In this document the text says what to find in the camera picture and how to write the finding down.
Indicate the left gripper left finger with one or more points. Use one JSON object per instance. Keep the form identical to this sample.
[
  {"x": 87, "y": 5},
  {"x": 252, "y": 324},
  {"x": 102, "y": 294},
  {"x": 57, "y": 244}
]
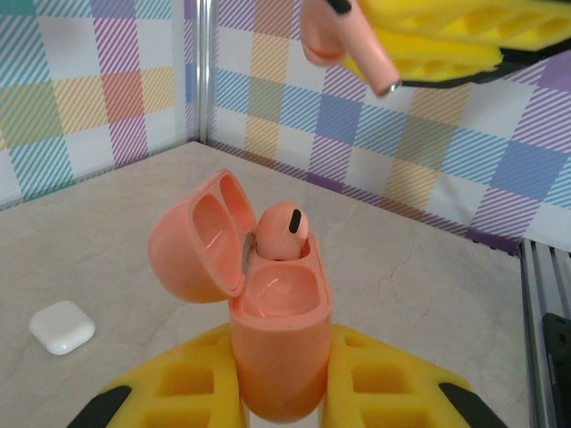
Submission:
[{"x": 187, "y": 383}]

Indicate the white earbud charging case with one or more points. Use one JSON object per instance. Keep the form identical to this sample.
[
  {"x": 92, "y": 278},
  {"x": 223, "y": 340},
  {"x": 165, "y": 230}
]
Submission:
[{"x": 62, "y": 327}]

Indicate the orange earbud charging case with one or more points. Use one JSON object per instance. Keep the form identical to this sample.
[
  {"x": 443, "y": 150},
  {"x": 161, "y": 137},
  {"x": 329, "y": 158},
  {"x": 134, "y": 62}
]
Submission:
[{"x": 281, "y": 356}]

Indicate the wide aluminium base rail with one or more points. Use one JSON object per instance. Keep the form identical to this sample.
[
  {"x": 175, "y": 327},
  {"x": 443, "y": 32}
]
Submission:
[{"x": 533, "y": 290}]

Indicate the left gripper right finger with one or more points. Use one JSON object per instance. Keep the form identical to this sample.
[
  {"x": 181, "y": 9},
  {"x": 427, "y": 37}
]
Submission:
[{"x": 383, "y": 388}]

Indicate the aluminium frame post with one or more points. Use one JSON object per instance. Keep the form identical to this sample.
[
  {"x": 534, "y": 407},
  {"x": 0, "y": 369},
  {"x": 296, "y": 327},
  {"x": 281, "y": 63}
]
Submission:
[{"x": 205, "y": 67}]

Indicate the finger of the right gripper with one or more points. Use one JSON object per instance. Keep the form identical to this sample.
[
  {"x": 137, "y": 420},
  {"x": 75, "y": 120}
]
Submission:
[
  {"x": 468, "y": 22},
  {"x": 441, "y": 62}
]

